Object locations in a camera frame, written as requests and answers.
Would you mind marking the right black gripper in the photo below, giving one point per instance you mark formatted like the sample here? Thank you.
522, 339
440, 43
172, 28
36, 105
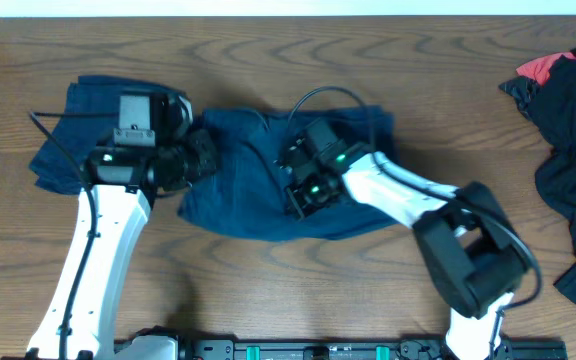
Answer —
300, 207

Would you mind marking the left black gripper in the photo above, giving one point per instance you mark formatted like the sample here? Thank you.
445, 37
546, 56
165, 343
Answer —
200, 144

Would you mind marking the dark blue shorts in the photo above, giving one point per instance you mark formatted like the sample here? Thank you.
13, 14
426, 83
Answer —
245, 198

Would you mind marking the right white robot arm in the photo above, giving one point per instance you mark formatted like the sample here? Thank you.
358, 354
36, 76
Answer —
474, 257

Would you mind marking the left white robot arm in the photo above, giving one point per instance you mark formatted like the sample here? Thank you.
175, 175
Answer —
115, 204

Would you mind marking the folded dark blue garment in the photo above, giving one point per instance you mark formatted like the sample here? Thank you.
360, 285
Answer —
92, 106

